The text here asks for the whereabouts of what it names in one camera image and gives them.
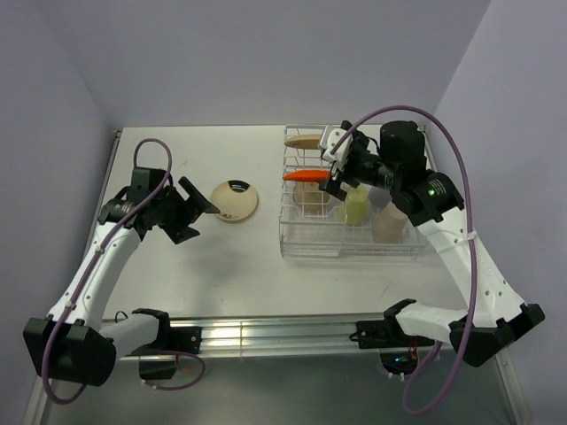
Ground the beige floral saucer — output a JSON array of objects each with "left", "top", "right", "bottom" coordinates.
[{"left": 284, "top": 134, "right": 321, "bottom": 150}]

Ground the aluminium mounting rail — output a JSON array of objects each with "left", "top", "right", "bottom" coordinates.
[{"left": 101, "top": 309, "right": 444, "bottom": 362}]

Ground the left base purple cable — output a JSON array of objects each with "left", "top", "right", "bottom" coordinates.
[{"left": 113, "top": 309, "right": 207, "bottom": 391}]

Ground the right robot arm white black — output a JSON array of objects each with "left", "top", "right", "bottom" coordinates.
[{"left": 319, "top": 120, "right": 545, "bottom": 367}]

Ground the purple plastic cup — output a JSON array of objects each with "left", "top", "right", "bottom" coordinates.
[{"left": 369, "top": 187, "right": 392, "bottom": 210}]

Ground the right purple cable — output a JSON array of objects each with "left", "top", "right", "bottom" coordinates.
[{"left": 330, "top": 104, "right": 480, "bottom": 416}]

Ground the white floral bowl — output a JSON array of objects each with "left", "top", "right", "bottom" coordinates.
[{"left": 292, "top": 182, "right": 330, "bottom": 215}]

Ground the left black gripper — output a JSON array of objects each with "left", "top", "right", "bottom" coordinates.
[{"left": 151, "top": 177, "right": 218, "bottom": 243}]

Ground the beige plastic cup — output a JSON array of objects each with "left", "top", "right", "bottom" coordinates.
[{"left": 371, "top": 202, "right": 408, "bottom": 244}]

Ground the orange plate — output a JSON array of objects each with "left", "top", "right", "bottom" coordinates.
[{"left": 283, "top": 169, "right": 330, "bottom": 182}]

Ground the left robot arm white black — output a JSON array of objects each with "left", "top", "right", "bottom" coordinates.
[{"left": 23, "top": 166, "right": 219, "bottom": 386}]

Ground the cream plate black print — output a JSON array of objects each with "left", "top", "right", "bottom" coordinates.
[{"left": 211, "top": 180, "right": 259, "bottom": 223}]

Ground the white wire dish rack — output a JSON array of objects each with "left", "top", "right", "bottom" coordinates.
[{"left": 279, "top": 124, "right": 429, "bottom": 258}]

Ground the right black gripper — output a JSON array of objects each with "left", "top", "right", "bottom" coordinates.
[{"left": 315, "top": 132, "right": 400, "bottom": 201}]

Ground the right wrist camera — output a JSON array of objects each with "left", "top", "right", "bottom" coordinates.
[{"left": 318, "top": 126, "right": 353, "bottom": 163}]

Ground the light green mug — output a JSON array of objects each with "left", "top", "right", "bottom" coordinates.
[{"left": 338, "top": 185, "right": 369, "bottom": 226}]

